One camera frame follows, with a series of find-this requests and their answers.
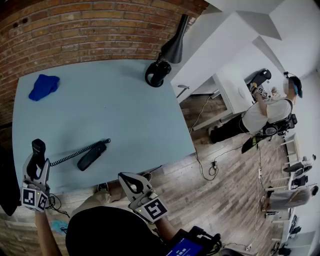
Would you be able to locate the person's black shirt torso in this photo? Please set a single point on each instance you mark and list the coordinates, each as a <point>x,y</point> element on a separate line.
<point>110,232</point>

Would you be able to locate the blue item on floor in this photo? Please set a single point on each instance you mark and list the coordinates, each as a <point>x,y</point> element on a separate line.
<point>58,226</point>

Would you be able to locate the black chest device blue screen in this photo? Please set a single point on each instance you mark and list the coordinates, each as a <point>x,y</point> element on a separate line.
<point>190,243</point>

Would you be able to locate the white power strip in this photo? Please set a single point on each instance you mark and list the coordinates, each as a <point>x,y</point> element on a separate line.
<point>259,173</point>

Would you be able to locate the white desk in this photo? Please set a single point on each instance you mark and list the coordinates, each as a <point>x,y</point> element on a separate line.
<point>217,57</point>

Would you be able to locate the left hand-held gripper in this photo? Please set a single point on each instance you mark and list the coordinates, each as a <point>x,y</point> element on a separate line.
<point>33,197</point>

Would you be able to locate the person's left shoe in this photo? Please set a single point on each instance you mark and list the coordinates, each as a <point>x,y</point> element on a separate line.
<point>102,187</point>

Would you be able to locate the blue cloth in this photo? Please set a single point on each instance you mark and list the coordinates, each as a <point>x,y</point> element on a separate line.
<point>43,87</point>

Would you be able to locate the person's right forearm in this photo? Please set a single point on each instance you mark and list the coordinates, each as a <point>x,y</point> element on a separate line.
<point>168,228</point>

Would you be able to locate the black object beside table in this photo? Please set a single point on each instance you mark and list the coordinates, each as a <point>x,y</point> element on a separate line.
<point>8,180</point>

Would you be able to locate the black desk lamp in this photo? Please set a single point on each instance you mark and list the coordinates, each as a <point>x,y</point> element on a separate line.
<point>172,47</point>

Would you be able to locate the black office chair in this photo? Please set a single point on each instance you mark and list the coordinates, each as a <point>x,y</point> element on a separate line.
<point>260,77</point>

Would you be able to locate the person's shoe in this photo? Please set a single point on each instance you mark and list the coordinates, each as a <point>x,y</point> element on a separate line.
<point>102,187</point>
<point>147,176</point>

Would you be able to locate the round white plate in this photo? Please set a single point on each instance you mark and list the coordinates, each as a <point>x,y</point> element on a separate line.
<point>242,93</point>

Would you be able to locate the person's left forearm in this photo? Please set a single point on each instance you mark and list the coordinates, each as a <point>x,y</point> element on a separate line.
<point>46,232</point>

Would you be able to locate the person's right shoe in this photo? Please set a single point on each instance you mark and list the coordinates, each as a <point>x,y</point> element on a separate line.
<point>147,176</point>

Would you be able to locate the small potted plant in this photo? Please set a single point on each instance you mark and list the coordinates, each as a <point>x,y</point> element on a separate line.
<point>274,91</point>

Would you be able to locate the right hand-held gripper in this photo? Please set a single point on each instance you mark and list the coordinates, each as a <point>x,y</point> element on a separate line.
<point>150,206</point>

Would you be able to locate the person's beige trousers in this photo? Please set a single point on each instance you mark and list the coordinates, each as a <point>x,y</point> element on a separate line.
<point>95,202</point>

